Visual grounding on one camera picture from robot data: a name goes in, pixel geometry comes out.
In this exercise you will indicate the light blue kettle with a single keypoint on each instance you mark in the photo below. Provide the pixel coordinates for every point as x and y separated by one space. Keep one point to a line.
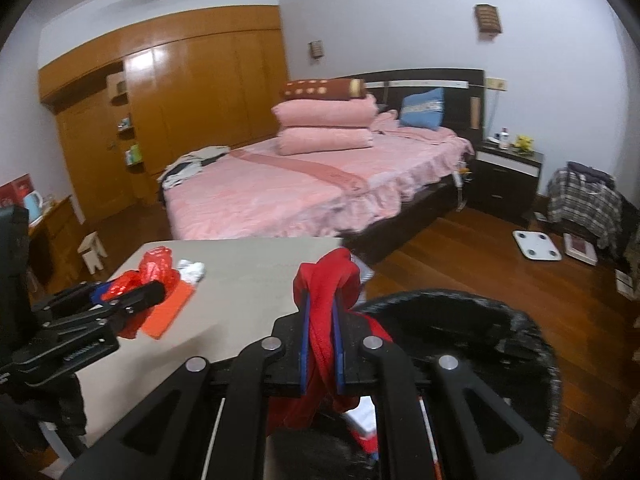
33 209

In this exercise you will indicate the wooden wardrobe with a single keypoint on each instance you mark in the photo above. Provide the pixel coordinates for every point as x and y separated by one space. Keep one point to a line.
200 90

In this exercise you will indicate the white carton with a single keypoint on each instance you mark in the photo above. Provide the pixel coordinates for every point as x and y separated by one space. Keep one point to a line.
629 280

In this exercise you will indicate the blue cushion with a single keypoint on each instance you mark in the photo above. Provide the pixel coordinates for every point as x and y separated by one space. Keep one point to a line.
422 107

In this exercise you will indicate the white bathroom scale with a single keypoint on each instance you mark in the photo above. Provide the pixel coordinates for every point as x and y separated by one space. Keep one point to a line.
537 246

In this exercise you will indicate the small white stool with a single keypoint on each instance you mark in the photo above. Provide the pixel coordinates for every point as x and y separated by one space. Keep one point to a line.
91 252

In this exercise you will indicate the orange packet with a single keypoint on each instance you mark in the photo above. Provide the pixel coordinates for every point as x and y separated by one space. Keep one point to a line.
167 315

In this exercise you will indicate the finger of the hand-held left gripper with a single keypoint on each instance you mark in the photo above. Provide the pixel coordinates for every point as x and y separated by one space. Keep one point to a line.
102 294
150 295

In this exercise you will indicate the wooden side cabinet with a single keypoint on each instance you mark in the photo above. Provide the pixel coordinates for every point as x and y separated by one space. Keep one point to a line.
57 245

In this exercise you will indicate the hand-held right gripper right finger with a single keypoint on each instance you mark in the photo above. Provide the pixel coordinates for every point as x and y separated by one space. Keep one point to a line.
339 345

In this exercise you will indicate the wooden door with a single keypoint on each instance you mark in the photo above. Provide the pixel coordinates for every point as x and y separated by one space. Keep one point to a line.
95 160

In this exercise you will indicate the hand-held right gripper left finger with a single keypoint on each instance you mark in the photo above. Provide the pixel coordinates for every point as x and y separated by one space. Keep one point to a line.
306 340

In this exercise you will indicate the brown dotted bolster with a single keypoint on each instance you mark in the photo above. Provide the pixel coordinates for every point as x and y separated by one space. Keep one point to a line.
320 90

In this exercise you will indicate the red box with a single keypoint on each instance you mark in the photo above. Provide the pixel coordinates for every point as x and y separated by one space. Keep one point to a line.
15 191

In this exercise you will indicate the plaid garment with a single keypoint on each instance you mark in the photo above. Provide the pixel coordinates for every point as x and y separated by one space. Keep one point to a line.
582 205

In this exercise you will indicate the dark headboard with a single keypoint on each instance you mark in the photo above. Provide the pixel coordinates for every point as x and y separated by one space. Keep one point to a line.
450 85

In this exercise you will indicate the bed with pink cover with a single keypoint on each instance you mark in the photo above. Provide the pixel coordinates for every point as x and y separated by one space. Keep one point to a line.
280 195

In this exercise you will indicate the white box with blue print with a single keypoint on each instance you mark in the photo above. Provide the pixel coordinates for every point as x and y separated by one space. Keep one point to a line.
364 415

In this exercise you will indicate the small white bottle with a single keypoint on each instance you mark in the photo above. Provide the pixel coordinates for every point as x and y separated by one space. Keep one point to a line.
504 139

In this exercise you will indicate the wooden wall lamp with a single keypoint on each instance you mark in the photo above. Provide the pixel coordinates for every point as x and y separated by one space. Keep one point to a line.
316 50
488 19

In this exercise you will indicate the red cloth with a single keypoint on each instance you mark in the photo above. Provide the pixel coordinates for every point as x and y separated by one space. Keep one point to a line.
322 310

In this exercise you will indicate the yellow plush toy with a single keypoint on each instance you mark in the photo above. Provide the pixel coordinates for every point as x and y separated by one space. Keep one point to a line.
523 144

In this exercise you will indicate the red plastic bag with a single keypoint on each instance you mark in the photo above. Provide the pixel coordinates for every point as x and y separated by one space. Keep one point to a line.
155 270

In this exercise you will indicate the black trash bin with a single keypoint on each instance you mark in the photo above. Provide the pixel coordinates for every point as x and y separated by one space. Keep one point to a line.
475 340

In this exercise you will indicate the pile of clothes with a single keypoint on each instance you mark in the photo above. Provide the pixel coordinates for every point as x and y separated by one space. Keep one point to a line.
192 165

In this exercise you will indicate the white picture frame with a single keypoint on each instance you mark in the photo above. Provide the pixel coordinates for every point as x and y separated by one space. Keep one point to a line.
581 249

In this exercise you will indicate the dark nightstand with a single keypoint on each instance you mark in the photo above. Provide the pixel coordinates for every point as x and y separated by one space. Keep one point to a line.
505 180

